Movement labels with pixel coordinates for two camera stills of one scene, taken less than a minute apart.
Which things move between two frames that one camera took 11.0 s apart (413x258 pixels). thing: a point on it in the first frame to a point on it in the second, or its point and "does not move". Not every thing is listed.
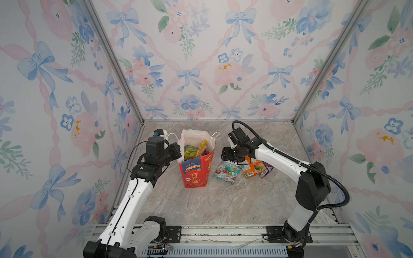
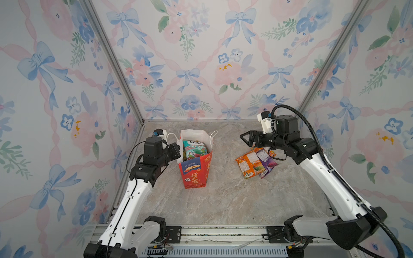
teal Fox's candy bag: [227, 171] to [194, 149]
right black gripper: [225, 153] to [257, 135]
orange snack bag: [254, 168] does not move
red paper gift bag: [196, 153] does not move
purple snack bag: [269, 168] does not move
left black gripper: [175, 148] does not move
